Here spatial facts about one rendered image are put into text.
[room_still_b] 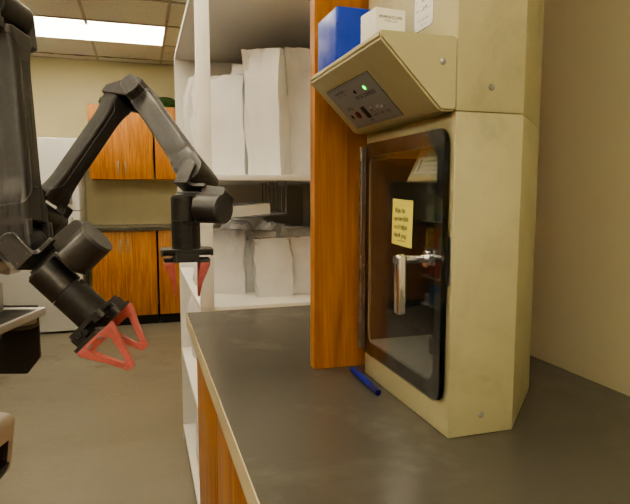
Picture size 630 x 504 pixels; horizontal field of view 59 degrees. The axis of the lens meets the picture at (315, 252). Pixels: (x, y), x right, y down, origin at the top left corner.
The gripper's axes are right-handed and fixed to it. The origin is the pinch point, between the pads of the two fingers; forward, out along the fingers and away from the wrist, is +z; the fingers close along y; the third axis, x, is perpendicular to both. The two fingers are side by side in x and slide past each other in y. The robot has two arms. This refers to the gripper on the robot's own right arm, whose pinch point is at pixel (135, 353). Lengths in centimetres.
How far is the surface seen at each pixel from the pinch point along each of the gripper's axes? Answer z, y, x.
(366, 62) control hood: -8, -6, -57
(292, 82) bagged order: -24, 128, -66
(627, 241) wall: 48, 7, -75
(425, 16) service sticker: -7, -3, -69
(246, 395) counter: 19.4, 6.2, -5.7
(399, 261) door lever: 16.2, -10.1, -40.7
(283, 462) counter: 22.7, -19.4, -10.6
